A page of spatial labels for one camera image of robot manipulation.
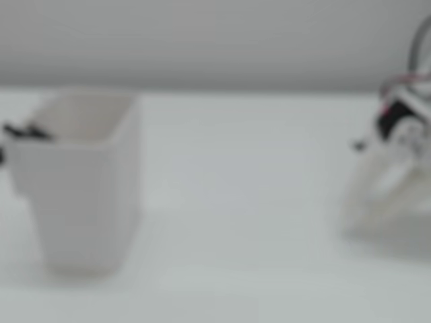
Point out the white plastic pen holder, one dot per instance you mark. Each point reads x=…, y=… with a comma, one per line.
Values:
x=84, y=202

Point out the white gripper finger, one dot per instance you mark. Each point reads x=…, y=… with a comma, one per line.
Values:
x=400, y=198
x=377, y=168

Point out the black clear retractable pen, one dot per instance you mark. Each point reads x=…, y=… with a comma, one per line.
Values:
x=30, y=132

